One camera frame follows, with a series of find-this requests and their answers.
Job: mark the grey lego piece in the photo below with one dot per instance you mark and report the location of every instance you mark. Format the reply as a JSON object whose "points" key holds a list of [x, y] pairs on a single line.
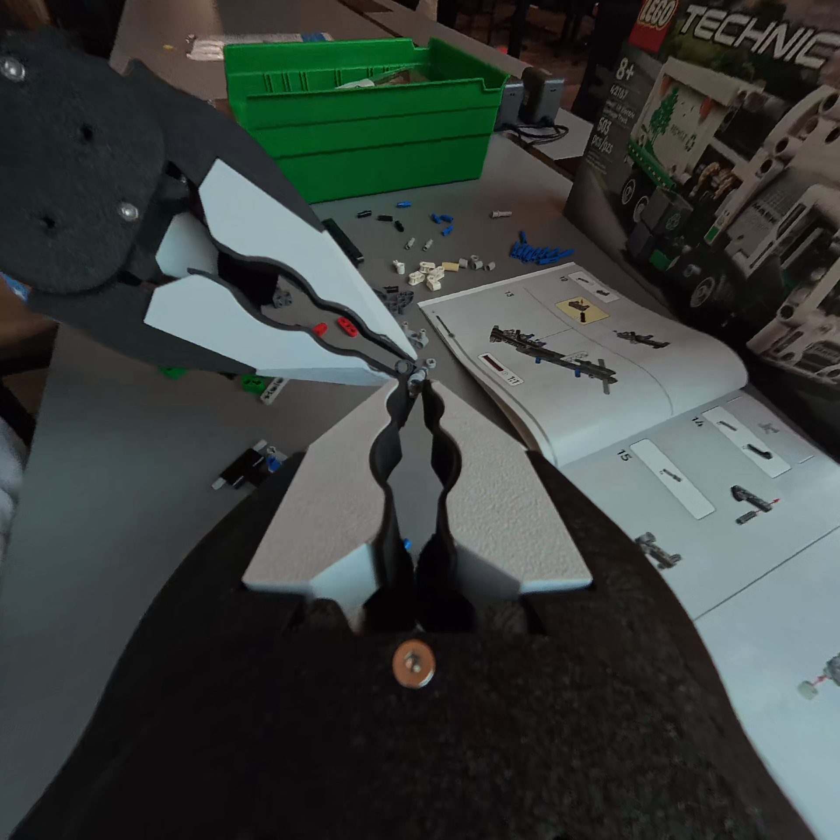
{"points": [[283, 299]]}

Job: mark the person's left forearm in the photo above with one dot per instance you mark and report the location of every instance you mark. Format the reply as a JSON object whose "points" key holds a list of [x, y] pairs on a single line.
{"points": [[26, 334]]}

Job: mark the light grey lego beam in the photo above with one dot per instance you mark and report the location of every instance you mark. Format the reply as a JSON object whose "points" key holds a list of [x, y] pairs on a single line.
{"points": [[273, 388]]}

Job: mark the green lego piece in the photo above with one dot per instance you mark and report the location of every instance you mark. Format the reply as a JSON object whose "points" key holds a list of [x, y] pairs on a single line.
{"points": [[250, 383], [172, 373]]}

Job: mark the lego set box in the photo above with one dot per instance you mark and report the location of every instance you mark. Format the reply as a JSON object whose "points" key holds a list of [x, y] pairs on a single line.
{"points": [[722, 197]]}

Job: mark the black lego beam stack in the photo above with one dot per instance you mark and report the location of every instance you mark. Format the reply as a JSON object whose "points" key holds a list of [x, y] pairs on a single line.
{"points": [[343, 241]]}

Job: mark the instruction booklet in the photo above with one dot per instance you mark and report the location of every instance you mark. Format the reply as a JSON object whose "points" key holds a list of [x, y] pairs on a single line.
{"points": [[590, 328]]}

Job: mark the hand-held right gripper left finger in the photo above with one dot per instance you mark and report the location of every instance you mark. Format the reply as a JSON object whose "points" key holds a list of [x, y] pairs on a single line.
{"points": [[315, 512]]}

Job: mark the green plastic bin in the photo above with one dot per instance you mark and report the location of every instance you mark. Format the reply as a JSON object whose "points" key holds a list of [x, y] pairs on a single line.
{"points": [[367, 151]]}

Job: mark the blue wristband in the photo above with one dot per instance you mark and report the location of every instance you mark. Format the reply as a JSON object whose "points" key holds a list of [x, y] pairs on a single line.
{"points": [[12, 287]]}

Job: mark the dark grey lego frame cluster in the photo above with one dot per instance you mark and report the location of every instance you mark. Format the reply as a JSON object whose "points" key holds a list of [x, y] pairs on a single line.
{"points": [[396, 298]]}

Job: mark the grey power adapter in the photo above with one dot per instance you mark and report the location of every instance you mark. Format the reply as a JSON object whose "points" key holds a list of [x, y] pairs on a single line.
{"points": [[535, 95]]}

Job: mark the pile of blue lego pins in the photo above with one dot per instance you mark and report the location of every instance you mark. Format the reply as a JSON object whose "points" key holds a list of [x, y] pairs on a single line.
{"points": [[541, 249]]}

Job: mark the small grey lego pin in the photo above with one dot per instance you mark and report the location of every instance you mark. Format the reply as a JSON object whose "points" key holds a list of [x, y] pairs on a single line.
{"points": [[416, 380]]}

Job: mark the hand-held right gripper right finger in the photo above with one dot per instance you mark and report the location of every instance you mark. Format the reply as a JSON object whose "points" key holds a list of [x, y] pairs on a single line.
{"points": [[512, 518]]}

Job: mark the light grey lego connector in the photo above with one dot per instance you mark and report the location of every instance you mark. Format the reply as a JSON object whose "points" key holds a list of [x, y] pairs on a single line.
{"points": [[421, 336]]}

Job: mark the crumpled plastic bag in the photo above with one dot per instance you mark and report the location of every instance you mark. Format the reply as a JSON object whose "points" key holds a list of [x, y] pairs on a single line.
{"points": [[374, 77]]}

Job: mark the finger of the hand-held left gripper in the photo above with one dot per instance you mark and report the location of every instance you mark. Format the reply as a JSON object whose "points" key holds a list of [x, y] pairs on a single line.
{"points": [[282, 229], [216, 328]]}

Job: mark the white plastic packet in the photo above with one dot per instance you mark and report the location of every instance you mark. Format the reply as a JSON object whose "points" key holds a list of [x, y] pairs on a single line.
{"points": [[207, 47]]}

